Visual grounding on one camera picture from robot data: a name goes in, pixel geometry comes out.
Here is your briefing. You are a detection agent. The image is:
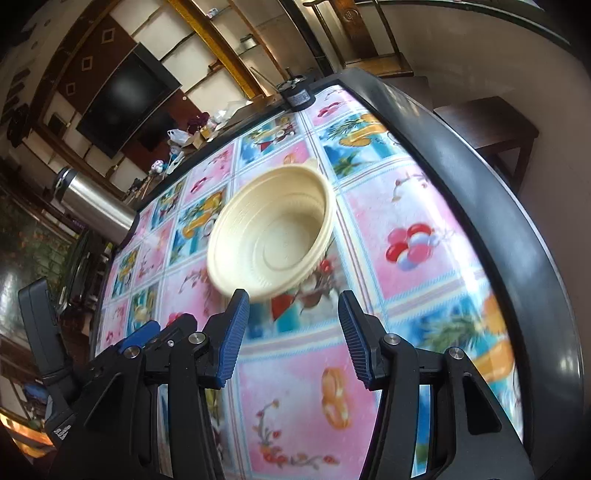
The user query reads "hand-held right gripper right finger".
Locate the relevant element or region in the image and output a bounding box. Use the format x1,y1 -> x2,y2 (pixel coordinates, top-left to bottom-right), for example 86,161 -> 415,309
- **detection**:
337,291 -> 541,480

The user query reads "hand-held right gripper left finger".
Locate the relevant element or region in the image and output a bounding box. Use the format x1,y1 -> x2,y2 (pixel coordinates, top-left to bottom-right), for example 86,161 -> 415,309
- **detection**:
48,289 -> 252,480

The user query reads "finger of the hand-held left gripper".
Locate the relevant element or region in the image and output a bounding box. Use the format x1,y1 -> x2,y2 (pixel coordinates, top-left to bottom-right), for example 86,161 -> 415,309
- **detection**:
152,313 -> 199,349
115,320 -> 161,355

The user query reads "large cream bowl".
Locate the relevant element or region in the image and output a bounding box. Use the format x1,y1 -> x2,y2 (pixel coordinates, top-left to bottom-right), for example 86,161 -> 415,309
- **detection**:
206,158 -> 335,303

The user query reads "stainless steel thermos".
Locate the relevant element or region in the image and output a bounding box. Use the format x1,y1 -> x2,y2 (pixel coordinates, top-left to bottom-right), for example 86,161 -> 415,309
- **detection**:
53,166 -> 139,244

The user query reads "round black-rimmed table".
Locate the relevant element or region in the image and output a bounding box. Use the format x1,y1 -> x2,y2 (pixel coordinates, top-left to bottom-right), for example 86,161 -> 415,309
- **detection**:
88,69 -> 587,480

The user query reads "clutter of items on sideboard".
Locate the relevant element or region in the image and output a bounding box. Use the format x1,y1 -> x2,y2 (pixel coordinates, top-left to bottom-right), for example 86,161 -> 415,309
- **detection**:
139,97 -> 273,195

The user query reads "black flat television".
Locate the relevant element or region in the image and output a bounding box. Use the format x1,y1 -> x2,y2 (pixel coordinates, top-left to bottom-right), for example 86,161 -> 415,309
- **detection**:
75,42 -> 183,158

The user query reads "wooden stool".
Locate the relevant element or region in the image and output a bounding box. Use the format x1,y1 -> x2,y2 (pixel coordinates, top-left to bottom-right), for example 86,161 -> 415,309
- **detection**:
434,96 -> 540,195

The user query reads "wooden chair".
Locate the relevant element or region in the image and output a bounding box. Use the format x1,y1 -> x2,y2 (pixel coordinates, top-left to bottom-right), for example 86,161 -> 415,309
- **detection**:
302,0 -> 414,77

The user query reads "green floral wall painting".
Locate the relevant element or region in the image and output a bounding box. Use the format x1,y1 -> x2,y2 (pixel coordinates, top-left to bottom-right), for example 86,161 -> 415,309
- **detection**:
0,194 -> 75,296

